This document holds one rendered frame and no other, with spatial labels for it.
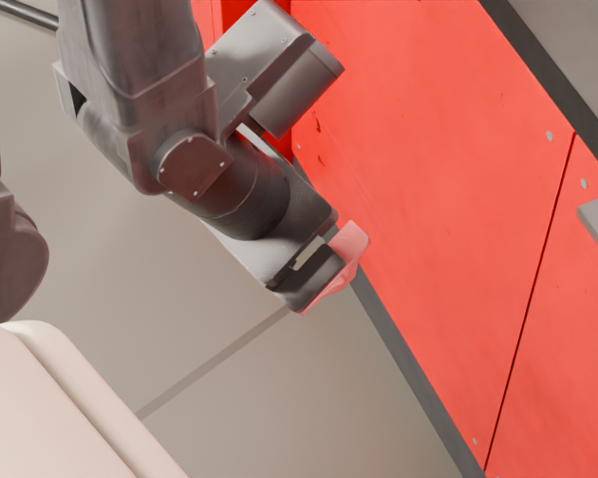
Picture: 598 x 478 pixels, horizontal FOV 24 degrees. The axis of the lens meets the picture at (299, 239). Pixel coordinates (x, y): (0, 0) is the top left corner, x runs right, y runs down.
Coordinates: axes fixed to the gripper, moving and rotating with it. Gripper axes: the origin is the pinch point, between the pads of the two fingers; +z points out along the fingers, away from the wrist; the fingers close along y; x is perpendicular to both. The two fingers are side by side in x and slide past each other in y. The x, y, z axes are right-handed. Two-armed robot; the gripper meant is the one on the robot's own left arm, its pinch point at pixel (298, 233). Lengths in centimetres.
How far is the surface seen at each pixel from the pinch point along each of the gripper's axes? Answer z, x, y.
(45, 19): 104, 10, 113
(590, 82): 26.7, -25.7, 1.9
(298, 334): 103, 17, 37
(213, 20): 70, -9, 65
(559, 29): 27.8, -27.8, 8.0
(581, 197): 34.9, -18.5, -2.0
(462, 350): 80, 1, 10
